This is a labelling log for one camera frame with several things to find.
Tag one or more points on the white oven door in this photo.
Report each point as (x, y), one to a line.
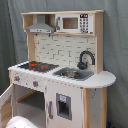
(6, 109)

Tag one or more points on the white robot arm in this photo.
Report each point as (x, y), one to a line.
(20, 122)

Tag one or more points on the wooden toy kitchen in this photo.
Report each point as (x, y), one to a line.
(88, 97)

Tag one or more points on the metal sink basin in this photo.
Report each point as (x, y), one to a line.
(72, 73)

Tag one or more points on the black toy faucet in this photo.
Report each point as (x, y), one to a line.
(83, 63)

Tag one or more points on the black stovetop red burners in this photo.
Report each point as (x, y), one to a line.
(38, 66)

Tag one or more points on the right oven knob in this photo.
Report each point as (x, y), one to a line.
(35, 83)

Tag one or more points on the oven knob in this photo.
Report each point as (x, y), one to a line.
(16, 78)
(35, 83)

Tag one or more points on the grey ice dispenser panel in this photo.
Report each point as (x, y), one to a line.
(63, 104)

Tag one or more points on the toy microwave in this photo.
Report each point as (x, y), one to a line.
(75, 23)

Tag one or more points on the grey range hood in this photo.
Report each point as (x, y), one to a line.
(41, 26)

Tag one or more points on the left oven knob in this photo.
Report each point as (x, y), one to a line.
(16, 78)

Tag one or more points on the grey backdrop curtain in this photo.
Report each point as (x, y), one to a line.
(13, 48)

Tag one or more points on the grey fridge door handle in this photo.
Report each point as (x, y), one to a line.
(50, 110)

